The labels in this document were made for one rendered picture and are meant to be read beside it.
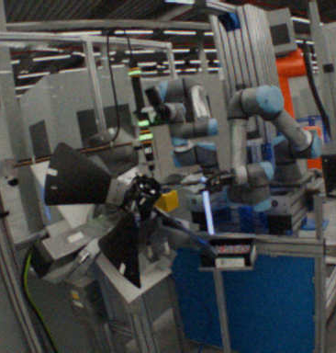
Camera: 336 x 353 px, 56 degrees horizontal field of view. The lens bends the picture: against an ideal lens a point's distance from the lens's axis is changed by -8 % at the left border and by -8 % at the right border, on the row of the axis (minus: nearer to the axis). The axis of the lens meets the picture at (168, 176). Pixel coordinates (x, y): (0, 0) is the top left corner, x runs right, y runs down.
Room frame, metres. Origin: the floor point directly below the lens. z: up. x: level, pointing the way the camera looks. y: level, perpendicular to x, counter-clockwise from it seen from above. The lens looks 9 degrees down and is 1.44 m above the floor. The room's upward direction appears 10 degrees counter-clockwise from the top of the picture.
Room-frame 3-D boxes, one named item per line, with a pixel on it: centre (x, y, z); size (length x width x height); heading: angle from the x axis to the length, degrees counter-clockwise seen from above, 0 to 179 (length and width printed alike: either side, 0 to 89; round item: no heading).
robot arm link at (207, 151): (2.02, -0.25, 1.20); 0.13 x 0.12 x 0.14; 85
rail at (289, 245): (1.52, -0.25, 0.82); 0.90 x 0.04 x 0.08; 51
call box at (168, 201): (1.77, 0.06, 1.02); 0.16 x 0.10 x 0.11; 51
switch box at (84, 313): (1.33, 0.46, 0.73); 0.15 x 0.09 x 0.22; 51
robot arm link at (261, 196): (1.32, -0.34, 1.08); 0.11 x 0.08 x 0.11; 38
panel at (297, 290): (1.52, -0.25, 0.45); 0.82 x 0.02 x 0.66; 51
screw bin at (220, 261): (1.35, -0.20, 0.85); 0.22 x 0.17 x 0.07; 67
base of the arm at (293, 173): (1.68, -0.62, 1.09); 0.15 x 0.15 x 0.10
